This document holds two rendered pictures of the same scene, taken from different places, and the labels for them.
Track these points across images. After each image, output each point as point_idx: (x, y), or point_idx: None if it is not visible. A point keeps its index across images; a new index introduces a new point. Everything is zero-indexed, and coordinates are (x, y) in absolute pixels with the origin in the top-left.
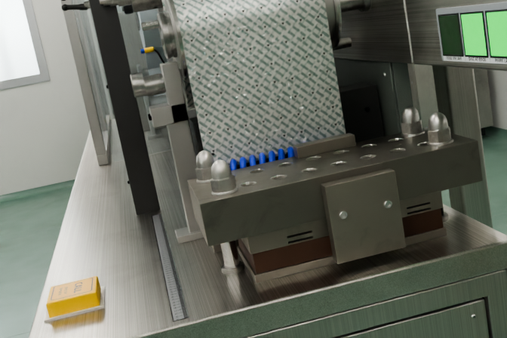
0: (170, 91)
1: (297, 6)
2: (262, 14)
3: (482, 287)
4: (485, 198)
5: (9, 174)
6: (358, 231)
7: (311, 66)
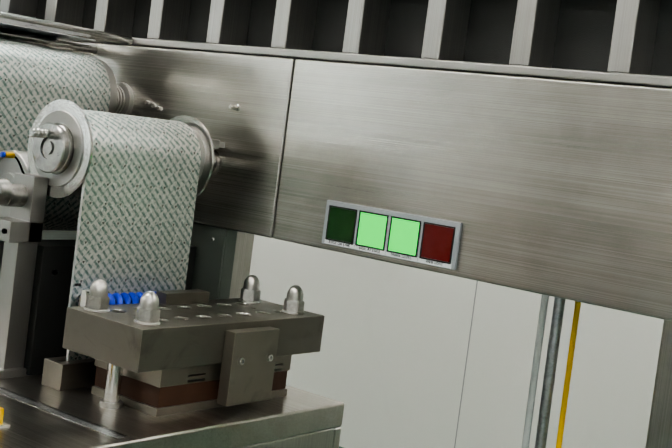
0: (34, 207)
1: (181, 157)
2: (154, 156)
3: (319, 442)
4: None
5: None
6: (246, 379)
7: (176, 217)
